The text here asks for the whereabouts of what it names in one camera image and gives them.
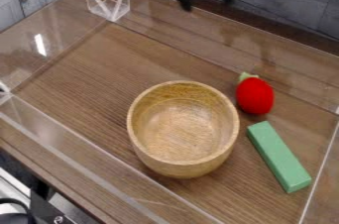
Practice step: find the red felt strawberry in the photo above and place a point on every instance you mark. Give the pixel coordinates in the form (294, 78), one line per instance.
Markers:
(254, 94)

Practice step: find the wooden bowl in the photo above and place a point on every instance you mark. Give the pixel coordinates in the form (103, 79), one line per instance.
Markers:
(183, 125)

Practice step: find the green rectangular block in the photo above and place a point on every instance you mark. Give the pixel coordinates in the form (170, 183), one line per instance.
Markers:
(283, 163)

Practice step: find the clear acrylic enclosure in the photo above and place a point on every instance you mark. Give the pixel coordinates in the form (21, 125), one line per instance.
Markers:
(74, 69)

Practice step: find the black metal table bracket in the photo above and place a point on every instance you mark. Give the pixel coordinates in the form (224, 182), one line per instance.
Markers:
(47, 214)

